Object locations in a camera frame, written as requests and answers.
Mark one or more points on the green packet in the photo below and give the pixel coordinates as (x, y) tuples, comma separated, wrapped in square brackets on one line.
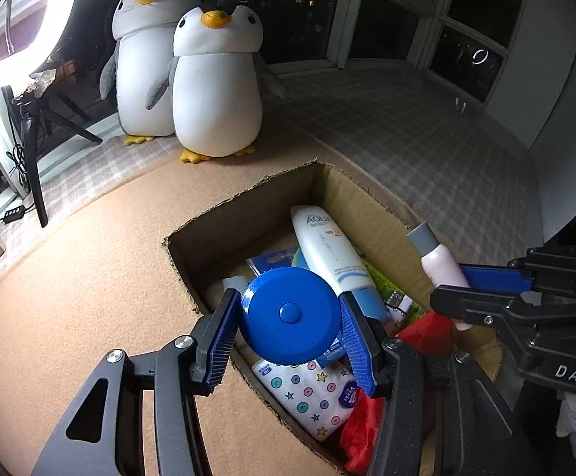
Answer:
[(384, 282)]

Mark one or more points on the blue round tape measure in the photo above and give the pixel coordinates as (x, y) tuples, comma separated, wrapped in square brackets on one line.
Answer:
[(288, 315)]

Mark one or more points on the large penguin plush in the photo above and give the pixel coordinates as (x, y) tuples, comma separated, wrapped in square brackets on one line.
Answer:
[(139, 69)]

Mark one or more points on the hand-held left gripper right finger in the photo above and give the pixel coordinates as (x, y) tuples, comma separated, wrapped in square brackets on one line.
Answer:
[(357, 352)]

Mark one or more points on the small penguin plush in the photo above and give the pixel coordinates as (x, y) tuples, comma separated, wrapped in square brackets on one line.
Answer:
[(218, 94)]

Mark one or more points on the white tube with blue cap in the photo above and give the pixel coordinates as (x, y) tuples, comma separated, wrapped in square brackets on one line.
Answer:
[(327, 253)]

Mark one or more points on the white patterned tissue pack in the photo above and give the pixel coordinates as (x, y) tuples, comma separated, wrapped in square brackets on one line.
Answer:
[(307, 396)]

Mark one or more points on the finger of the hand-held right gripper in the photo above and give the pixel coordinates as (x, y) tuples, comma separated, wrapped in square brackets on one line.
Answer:
[(496, 277), (466, 305)]

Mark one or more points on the red cloth bag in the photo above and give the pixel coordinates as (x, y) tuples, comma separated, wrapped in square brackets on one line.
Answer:
[(426, 332)]

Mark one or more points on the black power strip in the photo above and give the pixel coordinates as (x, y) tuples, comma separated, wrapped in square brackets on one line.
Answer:
[(14, 214)]

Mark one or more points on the blue packet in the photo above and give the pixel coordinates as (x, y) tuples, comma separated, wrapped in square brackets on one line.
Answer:
[(273, 260)]

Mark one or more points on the cardboard box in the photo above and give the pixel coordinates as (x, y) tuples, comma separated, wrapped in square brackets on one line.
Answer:
[(228, 238)]

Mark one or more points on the small white block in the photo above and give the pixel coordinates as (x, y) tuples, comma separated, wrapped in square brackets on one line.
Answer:
[(233, 290)]

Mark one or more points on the black white patterned stick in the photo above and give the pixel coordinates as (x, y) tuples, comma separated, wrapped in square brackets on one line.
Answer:
[(399, 302)]

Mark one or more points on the pink tube with grey cap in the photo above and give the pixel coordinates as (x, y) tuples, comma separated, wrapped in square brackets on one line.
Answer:
[(439, 263)]

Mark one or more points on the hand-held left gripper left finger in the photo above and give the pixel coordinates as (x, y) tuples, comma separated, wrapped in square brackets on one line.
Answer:
[(221, 342)]

